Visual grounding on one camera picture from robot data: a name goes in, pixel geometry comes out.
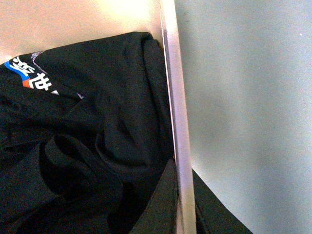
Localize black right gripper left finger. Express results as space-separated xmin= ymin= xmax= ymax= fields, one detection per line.
xmin=130 ymin=159 xmax=178 ymax=234

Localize beige plastic laundry hamper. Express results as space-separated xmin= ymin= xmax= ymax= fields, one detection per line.
xmin=0 ymin=0 xmax=196 ymax=234

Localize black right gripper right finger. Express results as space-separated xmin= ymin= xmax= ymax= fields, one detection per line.
xmin=193 ymin=171 xmax=252 ymax=234

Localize black printed t-shirt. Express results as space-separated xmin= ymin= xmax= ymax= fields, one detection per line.
xmin=0 ymin=32 xmax=173 ymax=234

